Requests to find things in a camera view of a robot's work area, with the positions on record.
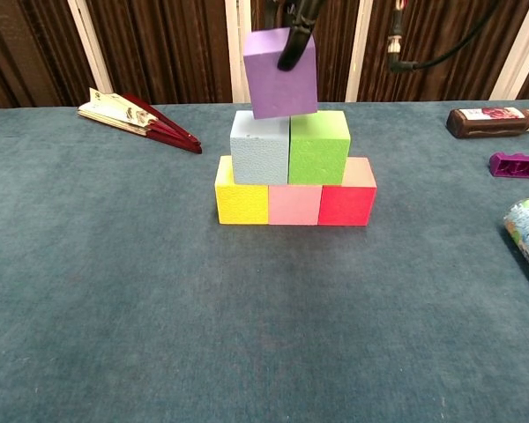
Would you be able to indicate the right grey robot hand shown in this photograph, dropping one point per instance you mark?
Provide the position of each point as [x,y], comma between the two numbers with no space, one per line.
[295,35]

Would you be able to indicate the purple foam cube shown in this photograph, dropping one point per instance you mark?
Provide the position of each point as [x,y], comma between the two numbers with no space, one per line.
[282,83]

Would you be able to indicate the green foam cube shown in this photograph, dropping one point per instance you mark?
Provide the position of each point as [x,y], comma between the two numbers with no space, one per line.
[319,154]

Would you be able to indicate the light blue foam cube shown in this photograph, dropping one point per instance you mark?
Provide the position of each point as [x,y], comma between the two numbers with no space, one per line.
[260,158]

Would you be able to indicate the red foam cube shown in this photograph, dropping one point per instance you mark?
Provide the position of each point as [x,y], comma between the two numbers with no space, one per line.
[346,205]

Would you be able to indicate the yellow foam cube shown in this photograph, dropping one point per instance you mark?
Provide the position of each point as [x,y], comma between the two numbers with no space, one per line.
[240,205]

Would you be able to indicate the dark brown curtain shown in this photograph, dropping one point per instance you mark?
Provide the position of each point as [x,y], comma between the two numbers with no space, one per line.
[167,44]

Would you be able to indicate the pink foam cube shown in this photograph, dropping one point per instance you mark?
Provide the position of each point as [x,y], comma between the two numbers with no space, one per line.
[294,205]

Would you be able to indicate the red and white folding fan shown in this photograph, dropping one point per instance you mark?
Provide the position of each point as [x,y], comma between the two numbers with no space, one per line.
[128,116]

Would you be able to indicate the brown bottle with white cap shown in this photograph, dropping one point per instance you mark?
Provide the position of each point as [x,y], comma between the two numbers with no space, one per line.
[489,123]

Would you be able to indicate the purple plastic block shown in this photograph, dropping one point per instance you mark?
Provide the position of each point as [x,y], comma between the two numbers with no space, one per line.
[513,167]

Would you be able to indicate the white frame post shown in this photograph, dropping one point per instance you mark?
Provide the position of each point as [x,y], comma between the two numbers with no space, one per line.
[360,57]
[89,48]
[526,44]
[236,66]

